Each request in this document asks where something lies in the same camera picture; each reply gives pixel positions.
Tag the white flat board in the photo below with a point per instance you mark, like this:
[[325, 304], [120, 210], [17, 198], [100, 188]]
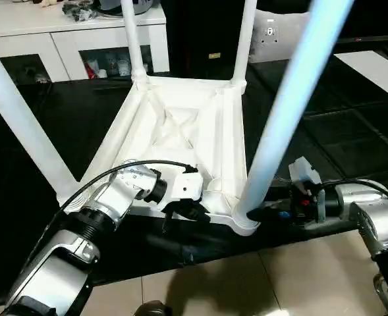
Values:
[[375, 72]]

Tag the grey cushion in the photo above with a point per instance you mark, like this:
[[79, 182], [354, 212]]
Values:
[[273, 39]]

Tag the black cabinet with yellow label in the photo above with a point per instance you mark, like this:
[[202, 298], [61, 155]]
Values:
[[207, 33]]

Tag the white glass-door cabinet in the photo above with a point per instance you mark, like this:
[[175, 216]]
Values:
[[49, 39]]

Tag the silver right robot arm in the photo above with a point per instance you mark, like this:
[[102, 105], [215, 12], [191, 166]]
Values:
[[375, 217]]

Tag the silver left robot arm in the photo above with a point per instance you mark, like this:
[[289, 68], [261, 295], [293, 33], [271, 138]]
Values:
[[108, 204]]

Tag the black table mat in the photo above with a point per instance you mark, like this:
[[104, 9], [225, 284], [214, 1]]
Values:
[[35, 118]]

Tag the white plastic table top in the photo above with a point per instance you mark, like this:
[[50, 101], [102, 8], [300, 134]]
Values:
[[180, 131]]

